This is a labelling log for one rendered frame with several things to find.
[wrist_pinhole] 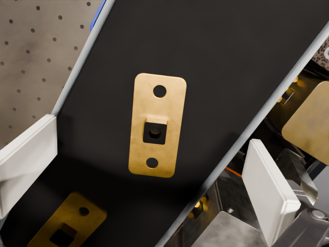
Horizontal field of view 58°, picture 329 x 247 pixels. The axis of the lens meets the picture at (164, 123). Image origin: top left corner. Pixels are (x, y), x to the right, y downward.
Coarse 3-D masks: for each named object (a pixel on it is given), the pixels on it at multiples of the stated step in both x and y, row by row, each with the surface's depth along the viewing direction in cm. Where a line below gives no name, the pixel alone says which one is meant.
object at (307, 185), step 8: (288, 152) 40; (280, 160) 41; (288, 160) 38; (296, 160) 39; (280, 168) 39; (288, 168) 37; (296, 168) 35; (304, 168) 38; (288, 176) 35; (296, 176) 33; (304, 176) 34; (304, 184) 32; (312, 184) 33; (304, 192) 31; (312, 192) 31; (312, 200) 31
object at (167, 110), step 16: (144, 80) 22; (160, 80) 22; (176, 80) 22; (144, 96) 22; (176, 96) 22; (144, 112) 23; (160, 112) 22; (176, 112) 22; (144, 128) 22; (160, 128) 22; (176, 128) 23; (144, 144) 24; (160, 144) 22; (176, 144) 23; (144, 160) 24; (160, 160) 24; (160, 176) 24
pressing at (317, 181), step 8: (312, 160) 42; (312, 168) 41; (320, 168) 41; (328, 168) 42; (312, 176) 42; (320, 176) 42; (328, 176) 42; (320, 184) 42; (328, 184) 42; (320, 192) 43; (328, 192) 43; (320, 200) 43; (328, 200) 43; (320, 208) 44; (328, 208) 44
